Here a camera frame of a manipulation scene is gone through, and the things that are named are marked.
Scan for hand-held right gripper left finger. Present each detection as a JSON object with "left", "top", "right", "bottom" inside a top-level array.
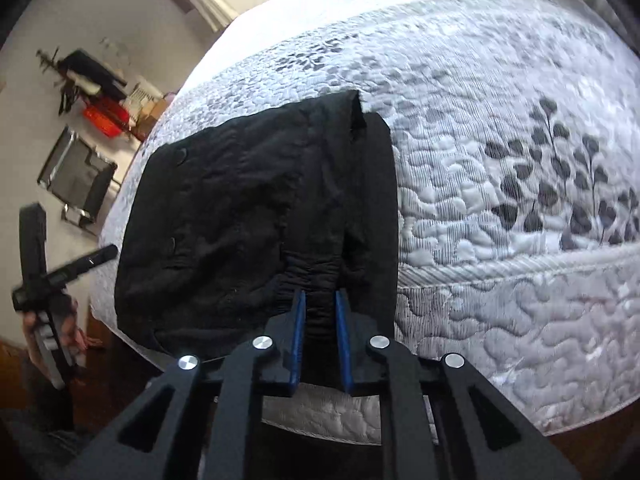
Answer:
[{"left": 65, "top": 289, "right": 307, "bottom": 480}]

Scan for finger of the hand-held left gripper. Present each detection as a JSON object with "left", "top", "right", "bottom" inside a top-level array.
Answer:
[
  {"left": 12, "top": 245, "right": 119, "bottom": 312},
  {"left": 18, "top": 203, "right": 49, "bottom": 306}
]

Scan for metal folding chair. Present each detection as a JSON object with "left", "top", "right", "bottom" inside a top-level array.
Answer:
[{"left": 37, "top": 126, "right": 121, "bottom": 224}]

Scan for black pants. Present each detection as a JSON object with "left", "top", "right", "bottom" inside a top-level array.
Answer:
[{"left": 114, "top": 90, "right": 400, "bottom": 361}]

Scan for bed with grey quilted bedspread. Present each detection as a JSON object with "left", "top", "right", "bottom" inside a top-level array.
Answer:
[{"left": 90, "top": 0, "right": 640, "bottom": 437}]

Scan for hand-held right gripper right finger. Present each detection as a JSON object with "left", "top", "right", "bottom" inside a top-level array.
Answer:
[{"left": 334, "top": 289, "right": 581, "bottom": 480}]

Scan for cardboard box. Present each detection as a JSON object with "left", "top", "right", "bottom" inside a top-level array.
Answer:
[{"left": 131, "top": 91, "right": 170, "bottom": 142}]

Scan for red plastic basket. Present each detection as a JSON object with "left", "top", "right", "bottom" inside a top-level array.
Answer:
[{"left": 81, "top": 100, "right": 132, "bottom": 139}]

